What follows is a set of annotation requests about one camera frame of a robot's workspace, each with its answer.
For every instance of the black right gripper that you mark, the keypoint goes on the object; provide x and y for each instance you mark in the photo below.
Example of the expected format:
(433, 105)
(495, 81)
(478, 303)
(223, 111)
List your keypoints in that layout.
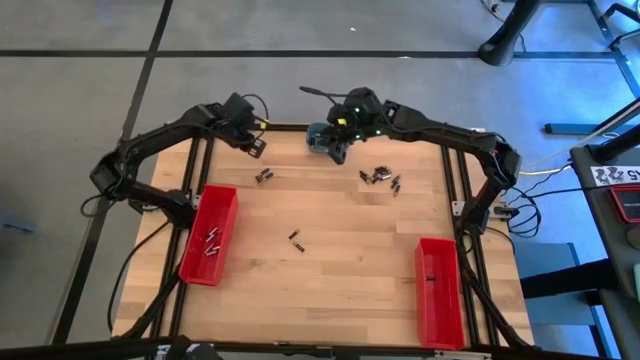
(360, 112)

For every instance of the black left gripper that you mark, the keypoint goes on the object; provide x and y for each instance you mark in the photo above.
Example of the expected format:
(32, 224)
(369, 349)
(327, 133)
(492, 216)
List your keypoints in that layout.
(240, 112)

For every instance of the red plastic bin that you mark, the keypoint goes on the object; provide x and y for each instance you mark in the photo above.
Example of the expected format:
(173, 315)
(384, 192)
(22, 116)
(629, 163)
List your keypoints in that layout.
(440, 320)
(200, 270)

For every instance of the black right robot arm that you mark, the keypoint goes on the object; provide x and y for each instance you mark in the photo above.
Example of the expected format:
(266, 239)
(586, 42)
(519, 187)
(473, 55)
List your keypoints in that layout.
(450, 131)

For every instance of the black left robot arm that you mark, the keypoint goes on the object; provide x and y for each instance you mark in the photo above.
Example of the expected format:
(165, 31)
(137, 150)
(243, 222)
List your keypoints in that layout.
(150, 135)

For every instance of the black background robot arm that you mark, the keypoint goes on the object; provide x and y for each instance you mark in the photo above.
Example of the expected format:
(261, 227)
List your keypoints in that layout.
(192, 350)

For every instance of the screws near top left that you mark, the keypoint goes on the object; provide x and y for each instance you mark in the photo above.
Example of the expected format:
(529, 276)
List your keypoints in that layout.
(264, 173)

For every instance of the silver mounting plate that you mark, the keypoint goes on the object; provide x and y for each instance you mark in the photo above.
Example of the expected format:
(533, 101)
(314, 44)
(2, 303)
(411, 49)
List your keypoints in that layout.
(458, 208)

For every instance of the black grey plug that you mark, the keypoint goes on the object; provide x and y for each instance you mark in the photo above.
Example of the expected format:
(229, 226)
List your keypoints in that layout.
(506, 211)

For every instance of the black desk foot bar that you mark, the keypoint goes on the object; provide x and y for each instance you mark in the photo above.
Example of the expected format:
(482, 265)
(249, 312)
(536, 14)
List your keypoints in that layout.
(570, 129)

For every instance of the silver aluminium bar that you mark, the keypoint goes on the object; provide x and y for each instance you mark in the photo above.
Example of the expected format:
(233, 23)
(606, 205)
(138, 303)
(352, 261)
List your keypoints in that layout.
(462, 355)

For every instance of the black rig crossbar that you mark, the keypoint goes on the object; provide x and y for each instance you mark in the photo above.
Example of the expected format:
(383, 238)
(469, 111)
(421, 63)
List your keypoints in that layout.
(75, 349)

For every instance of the white printed label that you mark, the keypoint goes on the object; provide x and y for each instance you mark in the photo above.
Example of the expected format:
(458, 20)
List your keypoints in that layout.
(615, 175)

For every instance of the thick black pole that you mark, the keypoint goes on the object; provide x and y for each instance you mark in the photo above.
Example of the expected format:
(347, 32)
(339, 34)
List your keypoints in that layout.
(617, 145)

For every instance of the red framed black device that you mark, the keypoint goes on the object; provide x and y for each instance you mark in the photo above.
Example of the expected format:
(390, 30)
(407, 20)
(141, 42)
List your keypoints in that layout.
(627, 202)

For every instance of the black aluminium table frame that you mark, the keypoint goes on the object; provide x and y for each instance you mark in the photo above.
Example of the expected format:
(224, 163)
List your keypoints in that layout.
(285, 128)

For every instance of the black diagonal frame brace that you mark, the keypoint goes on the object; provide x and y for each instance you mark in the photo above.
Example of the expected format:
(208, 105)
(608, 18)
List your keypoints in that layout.
(154, 306)
(495, 306)

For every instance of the black pedestal leg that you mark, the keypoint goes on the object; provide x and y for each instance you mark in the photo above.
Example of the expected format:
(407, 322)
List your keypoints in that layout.
(505, 45)

